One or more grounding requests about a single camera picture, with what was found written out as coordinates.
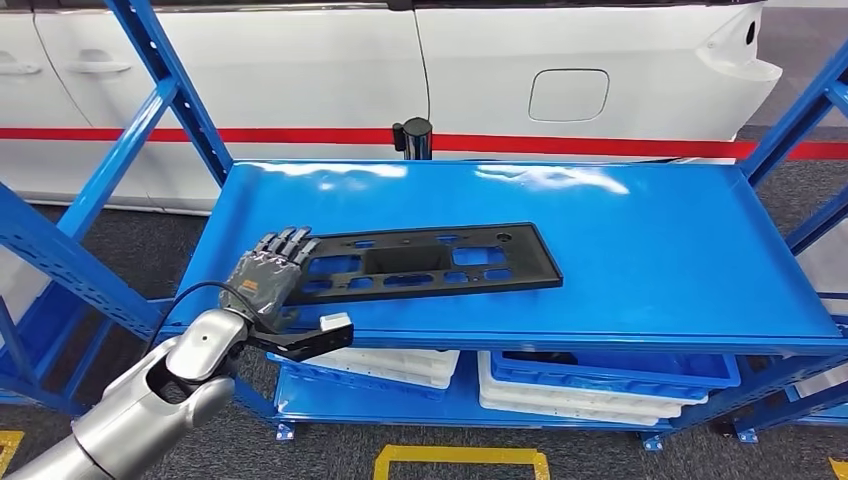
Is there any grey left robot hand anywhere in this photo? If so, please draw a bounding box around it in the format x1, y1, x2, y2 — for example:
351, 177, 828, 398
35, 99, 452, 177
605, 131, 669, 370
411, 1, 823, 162
218, 227, 323, 335

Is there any black plastic panel part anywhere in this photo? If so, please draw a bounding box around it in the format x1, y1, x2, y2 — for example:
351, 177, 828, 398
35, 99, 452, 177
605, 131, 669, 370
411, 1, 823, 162
284, 222, 564, 307

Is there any clear plastic hand wrap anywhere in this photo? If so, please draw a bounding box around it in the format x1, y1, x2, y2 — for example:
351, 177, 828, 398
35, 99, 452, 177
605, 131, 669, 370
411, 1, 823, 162
221, 251, 299, 314

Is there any red barrier belt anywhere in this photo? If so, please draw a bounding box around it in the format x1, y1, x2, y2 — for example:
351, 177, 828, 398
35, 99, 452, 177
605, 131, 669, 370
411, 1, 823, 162
0, 127, 848, 162

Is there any white plastic bin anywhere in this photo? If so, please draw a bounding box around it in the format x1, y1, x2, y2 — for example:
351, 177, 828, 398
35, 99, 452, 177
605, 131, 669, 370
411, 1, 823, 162
478, 396, 664, 427
791, 360, 848, 400
476, 351, 710, 420
301, 347, 460, 391

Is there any white car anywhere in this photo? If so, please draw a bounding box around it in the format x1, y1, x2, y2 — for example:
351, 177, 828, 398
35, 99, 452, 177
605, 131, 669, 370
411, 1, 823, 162
0, 0, 784, 217

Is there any white car fuel flap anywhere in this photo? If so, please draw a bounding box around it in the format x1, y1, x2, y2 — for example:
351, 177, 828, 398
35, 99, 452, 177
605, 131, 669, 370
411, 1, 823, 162
528, 68, 611, 124

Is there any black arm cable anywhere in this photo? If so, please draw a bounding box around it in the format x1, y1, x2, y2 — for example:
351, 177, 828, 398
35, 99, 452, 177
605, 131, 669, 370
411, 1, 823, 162
142, 281, 266, 362

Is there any black barrier post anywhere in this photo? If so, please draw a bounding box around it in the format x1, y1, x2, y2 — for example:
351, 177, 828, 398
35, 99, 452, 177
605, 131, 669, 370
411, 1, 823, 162
392, 117, 434, 162

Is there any white car door handle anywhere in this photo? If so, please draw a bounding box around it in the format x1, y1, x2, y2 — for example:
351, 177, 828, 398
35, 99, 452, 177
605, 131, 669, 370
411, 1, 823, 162
0, 51, 43, 77
66, 49, 132, 75

